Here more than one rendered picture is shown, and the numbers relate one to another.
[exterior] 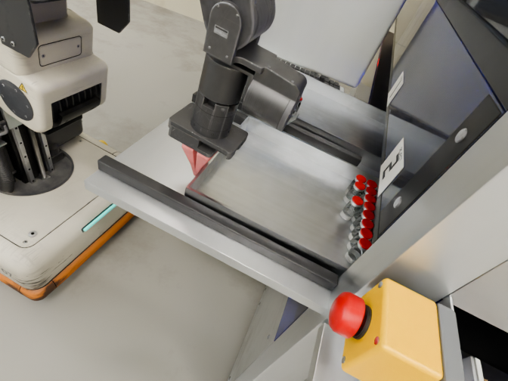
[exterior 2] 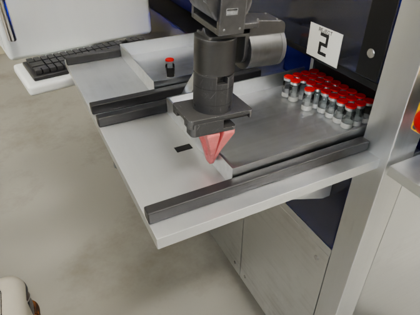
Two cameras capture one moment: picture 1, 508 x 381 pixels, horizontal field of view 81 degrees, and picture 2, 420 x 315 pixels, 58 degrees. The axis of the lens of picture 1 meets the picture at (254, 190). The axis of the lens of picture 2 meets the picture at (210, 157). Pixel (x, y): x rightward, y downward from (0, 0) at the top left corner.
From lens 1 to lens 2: 0.37 m
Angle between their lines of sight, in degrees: 26
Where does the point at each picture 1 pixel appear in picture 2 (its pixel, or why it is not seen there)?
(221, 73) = (228, 47)
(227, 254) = (304, 185)
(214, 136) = (230, 107)
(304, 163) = not seen: hidden behind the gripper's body
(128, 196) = (200, 217)
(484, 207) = not seen: outside the picture
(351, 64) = (134, 13)
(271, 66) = (257, 18)
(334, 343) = (407, 169)
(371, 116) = not seen: hidden behind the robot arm
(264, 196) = (258, 139)
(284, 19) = (42, 9)
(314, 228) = (308, 129)
